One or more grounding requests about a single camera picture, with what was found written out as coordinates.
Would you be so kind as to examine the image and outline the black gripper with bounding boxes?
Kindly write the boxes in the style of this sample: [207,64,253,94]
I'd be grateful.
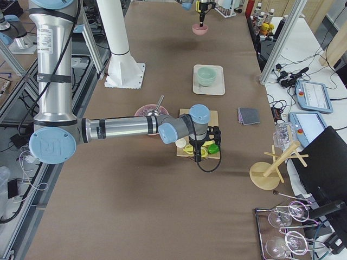
[196,0,216,27]
[189,126,221,162]

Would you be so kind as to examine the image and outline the small pink bowl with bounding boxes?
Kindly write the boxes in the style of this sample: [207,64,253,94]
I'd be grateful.
[192,23,209,36]

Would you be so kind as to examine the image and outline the green bowl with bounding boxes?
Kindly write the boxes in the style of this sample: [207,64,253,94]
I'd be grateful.
[197,67,217,87]

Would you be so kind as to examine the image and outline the large pink ice bowl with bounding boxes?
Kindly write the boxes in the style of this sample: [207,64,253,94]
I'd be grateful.
[135,104,169,135]

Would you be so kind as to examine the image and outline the lemon slices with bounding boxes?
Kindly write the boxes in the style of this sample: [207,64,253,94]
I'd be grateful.
[183,145,208,158]

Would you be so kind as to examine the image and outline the green lime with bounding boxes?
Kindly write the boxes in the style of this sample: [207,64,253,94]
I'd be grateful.
[208,144,220,154]

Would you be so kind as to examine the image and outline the white garlic bulb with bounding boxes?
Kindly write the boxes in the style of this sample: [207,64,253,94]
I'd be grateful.
[175,138,187,148]

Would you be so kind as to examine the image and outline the bamboo cutting board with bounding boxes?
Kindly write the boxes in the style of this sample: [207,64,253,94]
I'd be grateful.
[176,110,220,160]

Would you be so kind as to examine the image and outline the metal ice scoop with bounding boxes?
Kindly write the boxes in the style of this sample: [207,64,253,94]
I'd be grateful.
[146,95,164,116]

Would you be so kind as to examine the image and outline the grey folded cloth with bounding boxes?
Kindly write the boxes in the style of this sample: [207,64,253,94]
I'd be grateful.
[237,107,260,125]

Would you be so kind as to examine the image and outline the cream rabbit tray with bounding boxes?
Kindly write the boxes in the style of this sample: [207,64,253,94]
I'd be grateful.
[192,64,225,96]

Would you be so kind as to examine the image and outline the wooden cup tree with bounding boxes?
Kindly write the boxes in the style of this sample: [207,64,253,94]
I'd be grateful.
[249,140,308,191]

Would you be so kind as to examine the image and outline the clear plastic cup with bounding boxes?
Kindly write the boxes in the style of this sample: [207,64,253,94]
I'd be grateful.
[273,122,297,151]

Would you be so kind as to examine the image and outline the lower teach pendant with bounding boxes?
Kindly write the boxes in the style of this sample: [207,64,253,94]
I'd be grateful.
[288,111,327,147]

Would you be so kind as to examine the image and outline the teach pendant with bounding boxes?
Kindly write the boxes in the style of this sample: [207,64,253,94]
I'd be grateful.
[295,80,333,114]
[288,111,327,147]

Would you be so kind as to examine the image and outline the upper wine glass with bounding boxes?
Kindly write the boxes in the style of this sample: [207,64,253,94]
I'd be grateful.
[268,200,309,228]

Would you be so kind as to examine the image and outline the wine glass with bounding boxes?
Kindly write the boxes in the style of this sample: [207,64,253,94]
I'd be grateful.
[265,231,308,259]
[268,200,309,228]

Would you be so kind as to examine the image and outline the upper teach pendant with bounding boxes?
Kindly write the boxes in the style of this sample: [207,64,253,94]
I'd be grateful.
[295,80,333,114]

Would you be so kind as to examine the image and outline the black monitor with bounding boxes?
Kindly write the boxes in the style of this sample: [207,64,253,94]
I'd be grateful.
[299,126,346,205]

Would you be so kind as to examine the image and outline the lower wine glass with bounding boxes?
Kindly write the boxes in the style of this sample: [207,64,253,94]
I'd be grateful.
[265,231,308,259]

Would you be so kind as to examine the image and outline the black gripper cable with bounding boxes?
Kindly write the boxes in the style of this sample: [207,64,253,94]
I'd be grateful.
[195,127,223,172]

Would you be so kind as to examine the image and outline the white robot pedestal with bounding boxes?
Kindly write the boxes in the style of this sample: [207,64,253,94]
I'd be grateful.
[97,0,145,89]

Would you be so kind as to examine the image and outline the aluminium frame post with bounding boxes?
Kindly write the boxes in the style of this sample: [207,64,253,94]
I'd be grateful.
[259,0,307,85]

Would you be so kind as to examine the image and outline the wire glass rack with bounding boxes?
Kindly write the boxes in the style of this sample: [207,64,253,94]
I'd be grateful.
[254,200,327,259]

